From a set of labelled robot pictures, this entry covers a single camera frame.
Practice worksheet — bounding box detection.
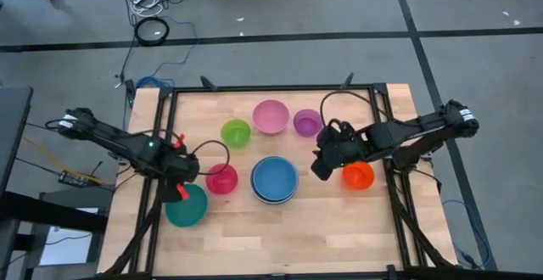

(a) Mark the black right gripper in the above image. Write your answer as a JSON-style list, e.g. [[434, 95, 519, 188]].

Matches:
[[310, 120, 362, 182]]

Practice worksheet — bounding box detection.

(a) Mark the teal plastic bowl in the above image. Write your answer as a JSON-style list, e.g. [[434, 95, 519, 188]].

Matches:
[[165, 183, 210, 228]]

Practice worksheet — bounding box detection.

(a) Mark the small light green plastic bowl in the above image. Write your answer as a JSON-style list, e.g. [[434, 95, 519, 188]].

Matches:
[[220, 118, 252, 149]]

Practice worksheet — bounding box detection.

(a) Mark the pink plastic bowl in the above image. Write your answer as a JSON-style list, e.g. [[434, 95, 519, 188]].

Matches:
[[252, 98, 291, 136]]

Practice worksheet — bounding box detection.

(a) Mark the large white plastic bowl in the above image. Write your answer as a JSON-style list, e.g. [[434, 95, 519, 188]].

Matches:
[[249, 156, 299, 206]]

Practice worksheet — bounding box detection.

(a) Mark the small orange plastic bowl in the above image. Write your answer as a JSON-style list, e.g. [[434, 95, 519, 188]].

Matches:
[[341, 161, 376, 191]]

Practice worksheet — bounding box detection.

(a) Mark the small purple plastic bowl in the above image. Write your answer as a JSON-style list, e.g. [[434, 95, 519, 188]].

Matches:
[[292, 109, 324, 138]]

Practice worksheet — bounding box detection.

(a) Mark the small red plastic bowl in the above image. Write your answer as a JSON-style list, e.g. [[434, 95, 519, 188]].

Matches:
[[205, 163, 239, 196]]

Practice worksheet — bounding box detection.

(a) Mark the small black electronics box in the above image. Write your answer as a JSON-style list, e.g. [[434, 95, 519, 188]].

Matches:
[[58, 170, 92, 188]]

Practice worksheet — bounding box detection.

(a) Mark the white panel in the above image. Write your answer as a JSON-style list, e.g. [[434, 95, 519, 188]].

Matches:
[[39, 226, 101, 267]]

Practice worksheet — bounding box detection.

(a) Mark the black table beam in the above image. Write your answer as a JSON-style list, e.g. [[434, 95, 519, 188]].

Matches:
[[0, 190, 108, 234]]

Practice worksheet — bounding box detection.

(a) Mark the grey desk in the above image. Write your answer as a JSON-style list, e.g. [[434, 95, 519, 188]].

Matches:
[[0, 85, 35, 197]]

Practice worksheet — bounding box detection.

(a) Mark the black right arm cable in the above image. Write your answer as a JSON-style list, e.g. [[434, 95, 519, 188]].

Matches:
[[319, 89, 385, 125]]

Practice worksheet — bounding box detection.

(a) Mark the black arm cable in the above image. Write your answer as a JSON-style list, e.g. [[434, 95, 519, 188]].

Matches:
[[186, 139, 232, 176], [319, 89, 385, 125]]

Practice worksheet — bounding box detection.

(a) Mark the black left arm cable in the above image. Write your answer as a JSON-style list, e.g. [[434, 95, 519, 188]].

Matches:
[[186, 139, 232, 176]]

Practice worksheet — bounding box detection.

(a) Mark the black aluminium frame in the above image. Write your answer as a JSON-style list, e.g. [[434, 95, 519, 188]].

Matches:
[[97, 72, 462, 280]]

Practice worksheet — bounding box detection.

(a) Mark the blue cable coil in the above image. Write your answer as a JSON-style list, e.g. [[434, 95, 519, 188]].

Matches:
[[135, 76, 176, 90]]

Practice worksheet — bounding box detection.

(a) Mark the yellow cable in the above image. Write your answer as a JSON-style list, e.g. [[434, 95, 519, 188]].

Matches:
[[23, 137, 109, 187]]

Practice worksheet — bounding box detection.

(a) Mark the black cable coil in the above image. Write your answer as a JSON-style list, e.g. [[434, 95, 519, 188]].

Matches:
[[133, 16, 171, 47]]

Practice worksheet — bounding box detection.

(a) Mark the blue floor cable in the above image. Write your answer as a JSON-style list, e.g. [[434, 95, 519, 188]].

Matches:
[[442, 198, 493, 269]]

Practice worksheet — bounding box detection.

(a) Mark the white cable coil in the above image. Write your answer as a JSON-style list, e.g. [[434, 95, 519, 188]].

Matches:
[[129, 0, 165, 18]]

